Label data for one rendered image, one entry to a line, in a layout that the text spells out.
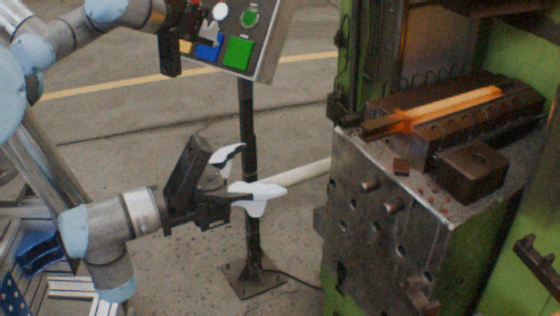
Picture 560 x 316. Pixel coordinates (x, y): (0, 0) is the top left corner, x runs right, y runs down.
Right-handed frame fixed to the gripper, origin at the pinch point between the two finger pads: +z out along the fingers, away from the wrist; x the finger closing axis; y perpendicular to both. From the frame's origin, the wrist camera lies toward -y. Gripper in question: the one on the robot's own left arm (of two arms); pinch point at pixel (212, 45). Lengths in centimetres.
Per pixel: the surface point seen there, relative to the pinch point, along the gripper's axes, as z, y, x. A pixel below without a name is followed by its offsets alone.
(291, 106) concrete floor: 179, -19, 77
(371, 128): -1.8, -6.2, -43.8
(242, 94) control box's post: 28.7, -10.8, 8.4
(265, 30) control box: 10.3, 7.4, -5.8
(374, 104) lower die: 12.2, -1.7, -37.7
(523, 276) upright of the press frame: 19, -25, -81
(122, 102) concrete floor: 126, -50, 173
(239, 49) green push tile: 9.5, 1.1, -0.5
